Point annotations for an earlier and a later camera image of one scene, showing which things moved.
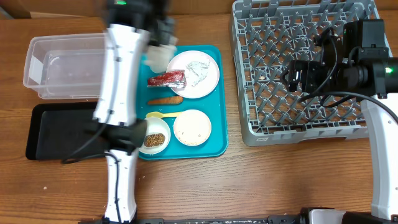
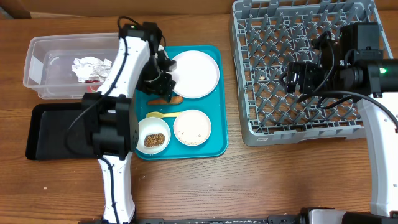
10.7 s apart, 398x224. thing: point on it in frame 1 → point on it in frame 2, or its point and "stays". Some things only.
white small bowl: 157,137 stays
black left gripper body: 165,34 → 154,81
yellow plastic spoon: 159,114 stays
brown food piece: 154,140 stays
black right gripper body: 315,79 stays
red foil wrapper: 175,79 → 92,85
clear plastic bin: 66,66 stays
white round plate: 201,70 stays
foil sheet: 199,69 → 88,67
